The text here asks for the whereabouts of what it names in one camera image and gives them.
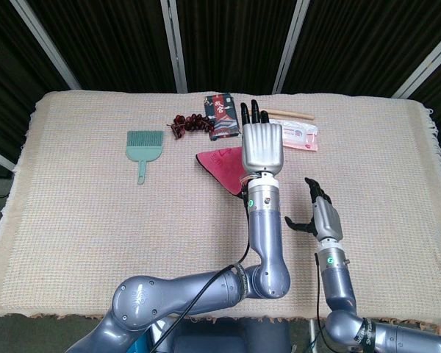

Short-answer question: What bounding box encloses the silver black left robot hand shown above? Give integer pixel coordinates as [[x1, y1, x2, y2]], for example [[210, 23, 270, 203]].
[[240, 98, 284, 174]]

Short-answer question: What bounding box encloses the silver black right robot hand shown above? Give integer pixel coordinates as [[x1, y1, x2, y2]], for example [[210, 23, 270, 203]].
[[284, 176, 345, 243]]

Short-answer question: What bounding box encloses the pink cloth with black edge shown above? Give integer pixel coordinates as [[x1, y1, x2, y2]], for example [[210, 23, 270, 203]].
[[195, 146, 245, 198]]

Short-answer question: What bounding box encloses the pink wet wipes pack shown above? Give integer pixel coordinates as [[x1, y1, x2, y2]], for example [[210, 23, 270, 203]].
[[281, 121, 319, 151]]

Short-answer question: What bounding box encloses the dark printed packet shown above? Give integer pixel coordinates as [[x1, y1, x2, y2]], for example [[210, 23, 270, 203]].
[[204, 93, 243, 141]]

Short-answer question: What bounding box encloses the teal hand brush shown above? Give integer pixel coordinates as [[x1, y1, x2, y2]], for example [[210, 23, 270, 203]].
[[126, 130, 165, 185]]

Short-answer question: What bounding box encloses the grey-blue robot torso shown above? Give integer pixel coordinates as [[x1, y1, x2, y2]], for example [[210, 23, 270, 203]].
[[168, 318, 293, 353]]

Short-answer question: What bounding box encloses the beige woven tablecloth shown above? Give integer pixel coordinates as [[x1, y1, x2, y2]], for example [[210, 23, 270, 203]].
[[0, 90, 441, 332]]

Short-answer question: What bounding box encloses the blue cover under table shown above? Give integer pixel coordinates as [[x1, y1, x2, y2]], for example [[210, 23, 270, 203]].
[[126, 323, 162, 353]]

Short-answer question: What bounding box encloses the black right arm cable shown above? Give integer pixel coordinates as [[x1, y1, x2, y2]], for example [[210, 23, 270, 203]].
[[308, 252, 326, 353]]

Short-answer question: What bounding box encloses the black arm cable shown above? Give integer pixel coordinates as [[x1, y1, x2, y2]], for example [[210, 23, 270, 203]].
[[308, 252, 326, 353], [146, 190, 251, 353]]

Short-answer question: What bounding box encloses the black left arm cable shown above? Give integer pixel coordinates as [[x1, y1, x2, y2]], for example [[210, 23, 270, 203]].
[[146, 190, 251, 353]]

